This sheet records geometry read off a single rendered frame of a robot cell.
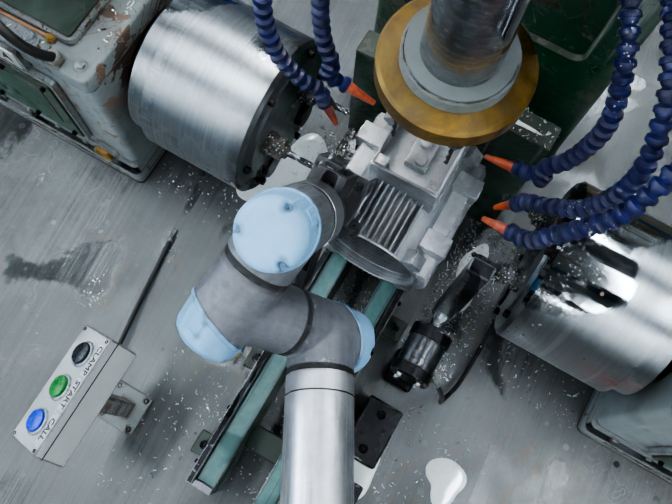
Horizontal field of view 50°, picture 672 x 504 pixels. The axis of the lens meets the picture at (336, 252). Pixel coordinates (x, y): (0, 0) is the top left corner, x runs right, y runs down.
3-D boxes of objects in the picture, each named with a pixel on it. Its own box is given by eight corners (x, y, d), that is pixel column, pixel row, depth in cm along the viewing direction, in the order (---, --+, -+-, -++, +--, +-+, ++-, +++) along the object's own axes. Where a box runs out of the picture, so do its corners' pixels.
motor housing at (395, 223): (371, 144, 120) (381, 89, 102) (472, 198, 118) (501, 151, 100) (311, 244, 115) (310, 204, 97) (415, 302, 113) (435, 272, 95)
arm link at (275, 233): (207, 246, 66) (258, 173, 64) (247, 228, 77) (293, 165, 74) (273, 300, 66) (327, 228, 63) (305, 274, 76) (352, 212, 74)
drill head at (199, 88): (163, 9, 127) (128, -95, 103) (344, 105, 123) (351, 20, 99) (80, 121, 121) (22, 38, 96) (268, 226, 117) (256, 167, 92)
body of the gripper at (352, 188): (381, 179, 89) (362, 188, 78) (350, 238, 92) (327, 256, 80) (327, 150, 90) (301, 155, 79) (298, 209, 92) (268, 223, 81)
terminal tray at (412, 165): (404, 114, 105) (410, 90, 98) (468, 148, 104) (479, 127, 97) (364, 181, 102) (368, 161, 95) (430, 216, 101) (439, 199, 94)
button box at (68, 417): (111, 338, 102) (84, 322, 98) (138, 354, 97) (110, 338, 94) (39, 447, 98) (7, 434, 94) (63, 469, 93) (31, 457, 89)
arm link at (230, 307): (267, 382, 76) (328, 305, 73) (178, 358, 69) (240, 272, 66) (246, 333, 82) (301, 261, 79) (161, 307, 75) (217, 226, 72)
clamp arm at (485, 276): (438, 297, 106) (476, 250, 81) (456, 307, 106) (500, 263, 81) (427, 317, 105) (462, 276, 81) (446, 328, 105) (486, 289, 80)
